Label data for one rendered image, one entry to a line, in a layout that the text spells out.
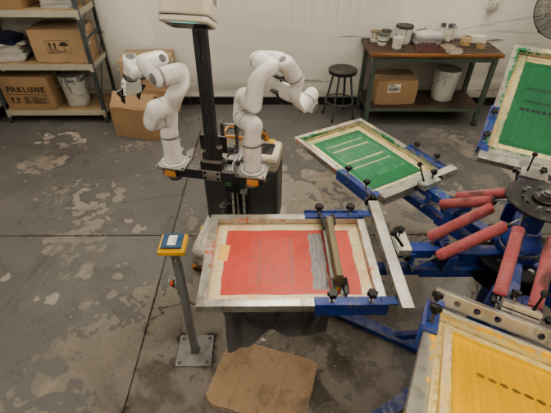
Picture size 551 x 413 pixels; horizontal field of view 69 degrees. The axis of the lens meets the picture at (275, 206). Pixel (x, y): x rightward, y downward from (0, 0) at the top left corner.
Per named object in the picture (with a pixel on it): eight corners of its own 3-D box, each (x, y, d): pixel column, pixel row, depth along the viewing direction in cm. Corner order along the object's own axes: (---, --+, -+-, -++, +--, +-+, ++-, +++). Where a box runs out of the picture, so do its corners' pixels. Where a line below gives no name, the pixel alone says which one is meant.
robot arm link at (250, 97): (258, 60, 173) (235, 48, 184) (249, 140, 193) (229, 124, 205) (284, 59, 181) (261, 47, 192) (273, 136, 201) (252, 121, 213)
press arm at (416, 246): (393, 258, 184) (395, 251, 181) (390, 249, 189) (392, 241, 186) (430, 258, 184) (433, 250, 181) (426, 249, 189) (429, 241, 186)
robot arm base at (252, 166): (245, 159, 222) (243, 134, 212) (267, 161, 220) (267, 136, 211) (238, 174, 210) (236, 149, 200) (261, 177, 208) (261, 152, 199)
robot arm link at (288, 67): (261, 68, 179) (243, 59, 188) (283, 97, 195) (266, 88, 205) (285, 40, 179) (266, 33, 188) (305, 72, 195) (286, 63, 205)
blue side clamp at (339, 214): (304, 226, 209) (305, 215, 204) (303, 220, 213) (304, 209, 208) (362, 225, 209) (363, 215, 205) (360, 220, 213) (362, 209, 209)
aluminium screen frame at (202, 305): (196, 312, 165) (195, 306, 162) (211, 220, 210) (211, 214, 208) (387, 310, 166) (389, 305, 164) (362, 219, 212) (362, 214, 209)
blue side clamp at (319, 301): (313, 315, 165) (315, 305, 161) (312, 306, 169) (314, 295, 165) (386, 315, 166) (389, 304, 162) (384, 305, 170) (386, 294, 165)
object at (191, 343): (175, 366, 247) (144, 258, 187) (180, 335, 264) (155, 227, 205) (211, 366, 248) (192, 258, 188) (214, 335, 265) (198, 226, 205)
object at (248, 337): (229, 354, 197) (224, 299, 170) (230, 347, 200) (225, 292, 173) (324, 353, 197) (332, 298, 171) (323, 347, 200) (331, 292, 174)
